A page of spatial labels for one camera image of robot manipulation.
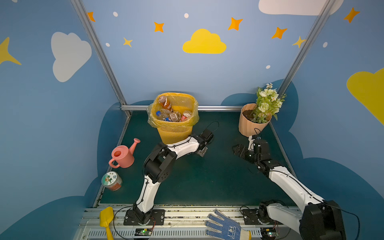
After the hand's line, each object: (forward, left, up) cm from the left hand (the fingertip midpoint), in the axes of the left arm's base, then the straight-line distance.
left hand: (197, 147), depth 98 cm
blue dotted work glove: (-45, -16, -2) cm, 48 cm away
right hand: (-6, -24, +10) cm, 27 cm away
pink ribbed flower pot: (+11, -33, +8) cm, 36 cm away
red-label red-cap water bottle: (+6, +7, +24) cm, 26 cm away
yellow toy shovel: (-40, +46, -2) cm, 61 cm away
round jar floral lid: (-24, +46, +5) cm, 53 cm away
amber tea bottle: (+16, +21, +26) cm, 37 cm away
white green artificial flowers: (+16, -42, +26) cm, 52 cm away
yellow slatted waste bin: (+12, +16, +19) cm, 28 cm away
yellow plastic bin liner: (+20, +12, +22) cm, 32 cm away
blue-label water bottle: (+12, +21, +19) cm, 30 cm away
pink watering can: (-12, +43, +8) cm, 46 cm away
